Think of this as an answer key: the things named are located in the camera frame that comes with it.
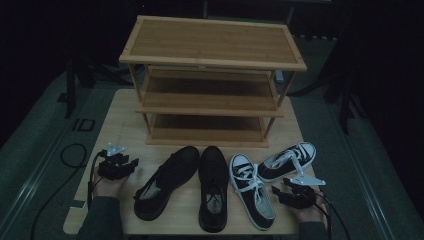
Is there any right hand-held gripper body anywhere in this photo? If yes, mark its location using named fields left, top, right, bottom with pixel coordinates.
left=288, top=173, right=327, bottom=210

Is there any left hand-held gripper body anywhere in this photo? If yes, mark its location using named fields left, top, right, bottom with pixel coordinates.
left=97, top=143, right=135, bottom=182

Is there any black white canvas sneaker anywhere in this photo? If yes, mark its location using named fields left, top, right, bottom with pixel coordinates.
left=257, top=141, right=317, bottom=183
left=228, top=153, right=277, bottom=232

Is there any black leather shoe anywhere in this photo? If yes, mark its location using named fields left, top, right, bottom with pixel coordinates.
left=133, top=145, right=201, bottom=222
left=197, top=145, right=230, bottom=234

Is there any wooden shoe rack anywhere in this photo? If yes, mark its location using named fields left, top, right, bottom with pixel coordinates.
left=118, top=14, right=308, bottom=149

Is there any person's left hand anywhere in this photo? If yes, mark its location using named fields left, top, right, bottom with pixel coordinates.
left=92, top=168, right=130, bottom=198

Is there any person's right hand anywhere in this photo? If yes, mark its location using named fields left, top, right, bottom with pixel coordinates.
left=293, top=190, right=328, bottom=224

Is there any dark metal stand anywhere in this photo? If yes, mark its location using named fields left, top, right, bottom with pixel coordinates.
left=64, top=58, right=78, bottom=119

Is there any left hand-held gripper black cable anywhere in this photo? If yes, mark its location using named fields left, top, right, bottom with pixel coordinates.
left=87, top=150, right=108, bottom=210

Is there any hand-held gripper black cable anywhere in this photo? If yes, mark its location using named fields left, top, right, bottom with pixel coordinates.
left=87, top=150, right=108, bottom=210
left=313, top=190, right=352, bottom=240

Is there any right hand-held gripper black cable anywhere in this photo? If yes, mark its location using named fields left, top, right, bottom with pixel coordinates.
left=313, top=190, right=352, bottom=240

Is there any black floor cable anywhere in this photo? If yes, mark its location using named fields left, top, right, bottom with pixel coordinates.
left=30, top=143, right=88, bottom=240

